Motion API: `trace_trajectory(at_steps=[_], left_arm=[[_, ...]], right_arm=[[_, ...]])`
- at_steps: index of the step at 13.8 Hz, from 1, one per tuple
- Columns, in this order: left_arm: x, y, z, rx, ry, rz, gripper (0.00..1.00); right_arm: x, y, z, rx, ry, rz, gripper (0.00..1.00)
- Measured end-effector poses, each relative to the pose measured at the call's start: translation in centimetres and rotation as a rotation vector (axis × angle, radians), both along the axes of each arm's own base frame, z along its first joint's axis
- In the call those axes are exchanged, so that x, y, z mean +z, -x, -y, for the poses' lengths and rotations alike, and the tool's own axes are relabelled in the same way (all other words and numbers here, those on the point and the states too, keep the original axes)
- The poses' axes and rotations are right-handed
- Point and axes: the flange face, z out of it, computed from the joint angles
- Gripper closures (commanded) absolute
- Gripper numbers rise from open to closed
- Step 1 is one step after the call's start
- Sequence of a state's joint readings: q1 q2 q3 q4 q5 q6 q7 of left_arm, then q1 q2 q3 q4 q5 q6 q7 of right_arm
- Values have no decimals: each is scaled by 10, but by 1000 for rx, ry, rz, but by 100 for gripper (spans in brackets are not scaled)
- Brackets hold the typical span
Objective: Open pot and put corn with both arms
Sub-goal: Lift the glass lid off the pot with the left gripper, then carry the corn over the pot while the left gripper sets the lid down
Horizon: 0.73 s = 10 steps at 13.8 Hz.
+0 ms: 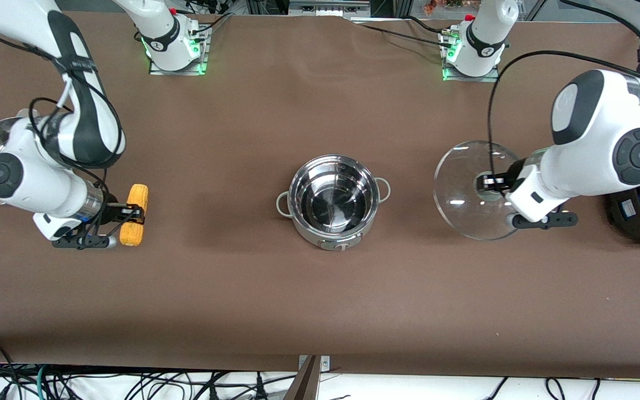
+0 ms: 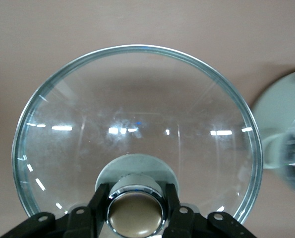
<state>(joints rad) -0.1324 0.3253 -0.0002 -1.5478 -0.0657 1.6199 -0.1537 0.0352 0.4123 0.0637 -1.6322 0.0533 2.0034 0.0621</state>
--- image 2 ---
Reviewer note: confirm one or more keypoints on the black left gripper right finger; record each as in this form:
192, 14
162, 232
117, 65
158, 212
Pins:
178, 220

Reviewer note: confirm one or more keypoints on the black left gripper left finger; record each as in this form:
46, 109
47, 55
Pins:
90, 220

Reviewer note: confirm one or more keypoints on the glass pot lid with knob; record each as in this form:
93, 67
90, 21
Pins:
137, 104

